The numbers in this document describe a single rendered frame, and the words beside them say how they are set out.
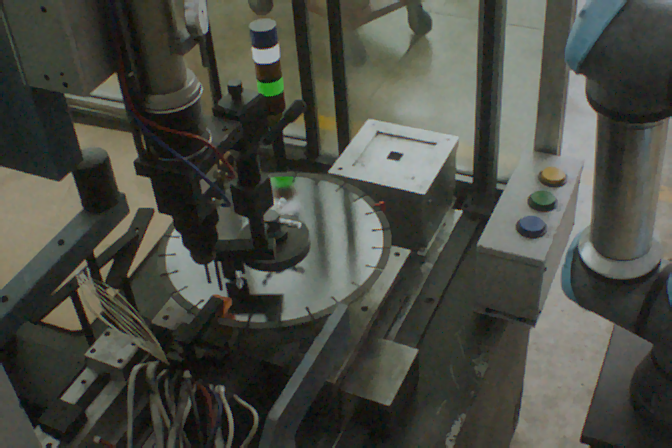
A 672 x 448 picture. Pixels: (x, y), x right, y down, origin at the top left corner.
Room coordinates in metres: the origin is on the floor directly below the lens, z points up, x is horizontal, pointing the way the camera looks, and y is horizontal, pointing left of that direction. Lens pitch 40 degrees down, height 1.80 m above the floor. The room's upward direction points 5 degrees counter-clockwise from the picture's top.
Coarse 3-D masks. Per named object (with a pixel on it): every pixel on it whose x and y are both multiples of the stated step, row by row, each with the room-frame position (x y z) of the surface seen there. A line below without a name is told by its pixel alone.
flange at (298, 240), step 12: (288, 216) 1.03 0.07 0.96; (288, 228) 0.99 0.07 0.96; (300, 228) 0.99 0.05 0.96; (276, 240) 0.96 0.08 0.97; (288, 240) 0.97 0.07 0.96; (300, 240) 0.97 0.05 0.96; (276, 252) 0.94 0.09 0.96; (288, 252) 0.94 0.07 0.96; (300, 252) 0.94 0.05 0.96; (264, 264) 0.93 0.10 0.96; (276, 264) 0.92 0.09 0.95; (288, 264) 0.93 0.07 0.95
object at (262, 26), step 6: (252, 24) 1.29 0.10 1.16; (258, 24) 1.29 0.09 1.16; (264, 24) 1.28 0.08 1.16; (270, 24) 1.28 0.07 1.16; (252, 30) 1.27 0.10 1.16; (258, 30) 1.27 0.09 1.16; (264, 30) 1.26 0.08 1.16; (270, 30) 1.27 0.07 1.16; (252, 36) 1.27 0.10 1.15; (258, 36) 1.26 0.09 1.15; (264, 36) 1.26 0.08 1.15; (270, 36) 1.27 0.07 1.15; (276, 36) 1.28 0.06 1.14; (252, 42) 1.27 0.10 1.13; (258, 42) 1.26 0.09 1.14; (264, 42) 1.26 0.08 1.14; (270, 42) 1.26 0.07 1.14
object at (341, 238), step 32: (288, 192) 1.10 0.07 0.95; (320, 192) 1.09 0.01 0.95; (224, 224) 1.03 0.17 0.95; (320, 224) 1.01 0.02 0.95; (352, 224) 1.00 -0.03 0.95; (320, 256) 0.94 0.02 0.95; (352, 256) 0.93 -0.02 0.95; (192, 288) 0.89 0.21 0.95; (224, 288) 0.89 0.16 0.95; (256, 288) 0.88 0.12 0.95; (288, 288) 0.88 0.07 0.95; (320, 288) 0.87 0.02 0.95; (352, 288) 0.87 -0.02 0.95; (256, 320) 0.82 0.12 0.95
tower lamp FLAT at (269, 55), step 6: (276, 42) 1.28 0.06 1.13; (252, 48) 1.28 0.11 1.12; (258, 48) 1.26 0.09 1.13; (264, 48) 1.26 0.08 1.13; (270, 48) 1.26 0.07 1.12; (276, 48) 1.27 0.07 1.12; (258, 54) 1.26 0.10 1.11; (264, 54) 1.26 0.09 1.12; (270, 54) 1.26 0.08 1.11; (276, 54) 1.27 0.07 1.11; (258, 60) 1.27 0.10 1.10; (264, 60) 1.26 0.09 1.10; (270, 60) 1.26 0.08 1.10; (276, 60) 1.27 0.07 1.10
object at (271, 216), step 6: (282, 198) 1.02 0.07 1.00; (282, 204) 1.01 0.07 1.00; (270, 210) 0.99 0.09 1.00; (276, 210) 0.99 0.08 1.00; (264, 216) 0.98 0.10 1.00; (270, 216) 0.98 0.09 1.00; (276, 216) 0.97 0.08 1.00; (270, 222) 0.96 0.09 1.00; (276, 222) 0.97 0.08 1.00; (282, 222) 0.97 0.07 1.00; (288, 222) 0.96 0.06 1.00; (294, 222) 0.96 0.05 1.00; (270, 228) 0.96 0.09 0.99; (276, 228) 0.97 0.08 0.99; (270, 234) 0.97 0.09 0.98; (276, 234) 0.97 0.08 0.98
